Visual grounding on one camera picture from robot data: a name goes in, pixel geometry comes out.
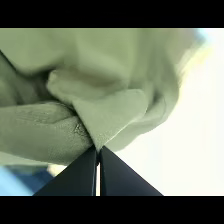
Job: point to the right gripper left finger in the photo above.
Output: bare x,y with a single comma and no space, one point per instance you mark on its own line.
80,176

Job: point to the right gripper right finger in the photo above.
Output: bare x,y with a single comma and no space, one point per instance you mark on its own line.
121,178

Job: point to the olive garment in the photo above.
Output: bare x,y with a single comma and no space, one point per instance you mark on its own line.
100,83

